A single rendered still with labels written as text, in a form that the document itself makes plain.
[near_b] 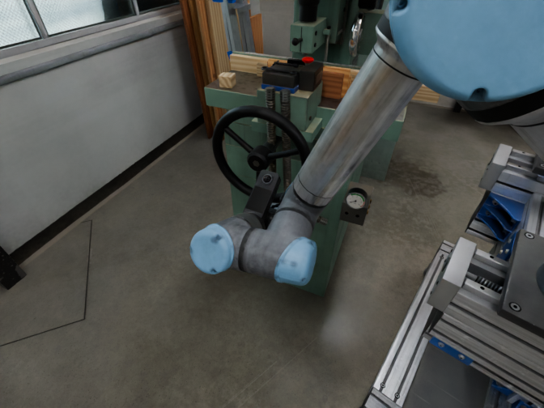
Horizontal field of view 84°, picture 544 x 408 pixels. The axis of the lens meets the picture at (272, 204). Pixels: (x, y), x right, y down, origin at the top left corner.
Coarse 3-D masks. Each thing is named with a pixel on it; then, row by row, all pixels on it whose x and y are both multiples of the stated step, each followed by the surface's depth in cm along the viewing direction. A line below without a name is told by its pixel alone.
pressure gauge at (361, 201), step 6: (348, 192) 91; (354, 192) 89; (360, 192) 89; (348, 198) 91; (354, 198) 90; (360, 198) 89; (366, 198) 89; (348, 204) 92; (354, 204) 91; (360, 204) 90
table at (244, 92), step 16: (240, 80) 98; (256, 80) 98; (208, 96) 96; (224, 96) 93; (240, 96) 91; (256, 96) 89; (320, 112) 84; (256, 128) 84; (320, 128) 85; (400, 128) 78
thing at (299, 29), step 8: (296, 24) 84; (304, 24) 83; (312, 24) 83; (320, 24) 86; (296, 32) 84; (304, 32) 84; (312, 32) 83; (320, 32) 88; (304, 40) 85; (312, 40) 84; (320, 40) 90; (296, 48) 87; (304, 48) 86; (312, 48) 86
